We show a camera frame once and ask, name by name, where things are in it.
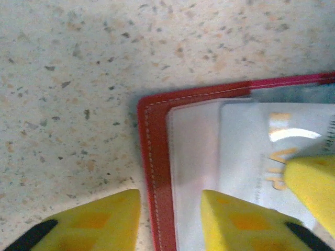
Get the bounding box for white VIP card gold letters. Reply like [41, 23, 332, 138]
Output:
[219, 102, 335, 231]

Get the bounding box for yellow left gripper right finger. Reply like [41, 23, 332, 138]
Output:
[200, 189, 335, 251]

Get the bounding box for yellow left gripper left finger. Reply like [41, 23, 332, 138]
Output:
[2, 188, 142, 251]

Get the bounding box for red leather card holder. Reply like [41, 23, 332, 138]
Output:
[137, 72, 335, 251]

